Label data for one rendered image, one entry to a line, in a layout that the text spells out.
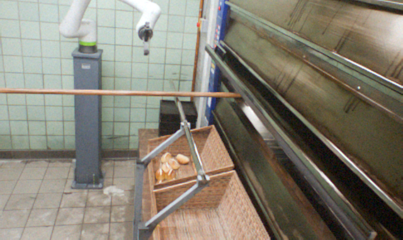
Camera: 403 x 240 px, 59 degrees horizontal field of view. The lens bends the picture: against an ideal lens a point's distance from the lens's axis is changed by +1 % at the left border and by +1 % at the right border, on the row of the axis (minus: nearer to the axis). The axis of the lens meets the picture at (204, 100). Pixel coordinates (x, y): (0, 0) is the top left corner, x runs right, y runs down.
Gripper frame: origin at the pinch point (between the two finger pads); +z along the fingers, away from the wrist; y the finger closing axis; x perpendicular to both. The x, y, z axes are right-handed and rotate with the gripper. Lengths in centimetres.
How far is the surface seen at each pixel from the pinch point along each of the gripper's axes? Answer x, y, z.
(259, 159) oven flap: -56, 44, 57
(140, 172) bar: 3, 59, 44
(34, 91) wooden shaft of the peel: 59, 30, 9
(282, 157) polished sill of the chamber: -57, 31, 78
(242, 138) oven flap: -56, 46, 31
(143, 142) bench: -5, 91, -46
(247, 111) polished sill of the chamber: -57, 31, 27
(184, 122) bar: -18, 32, 41
